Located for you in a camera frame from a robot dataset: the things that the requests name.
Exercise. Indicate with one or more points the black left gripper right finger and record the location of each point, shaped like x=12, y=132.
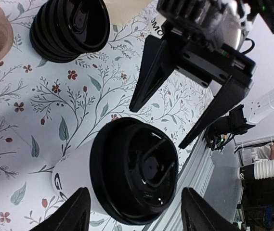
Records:
x=198, y=215

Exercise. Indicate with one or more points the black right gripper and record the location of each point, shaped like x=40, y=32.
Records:
x=191, y=55

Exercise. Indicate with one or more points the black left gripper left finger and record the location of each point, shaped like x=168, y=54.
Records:
x=73, y=215

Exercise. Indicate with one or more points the black plastic cup lid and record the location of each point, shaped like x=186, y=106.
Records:
x=134, y=170

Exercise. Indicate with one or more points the white paper coffee cup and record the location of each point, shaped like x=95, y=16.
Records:
x=90, y=166

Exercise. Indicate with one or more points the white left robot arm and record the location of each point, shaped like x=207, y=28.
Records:
x=129, y=170

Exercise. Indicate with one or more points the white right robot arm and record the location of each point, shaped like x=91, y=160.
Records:
x=219, y=22

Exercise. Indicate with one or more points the stack of white paper cups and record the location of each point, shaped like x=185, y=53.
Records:
x=155, y=25

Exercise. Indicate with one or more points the cream paper bag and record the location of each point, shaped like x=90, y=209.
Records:
x=121, y=11

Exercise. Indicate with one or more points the stack of black lids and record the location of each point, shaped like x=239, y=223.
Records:
x=62, y=30

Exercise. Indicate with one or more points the metal front rail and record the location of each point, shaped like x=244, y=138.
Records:
x=214, y=176

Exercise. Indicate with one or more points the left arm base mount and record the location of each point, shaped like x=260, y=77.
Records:
x=222, y=131

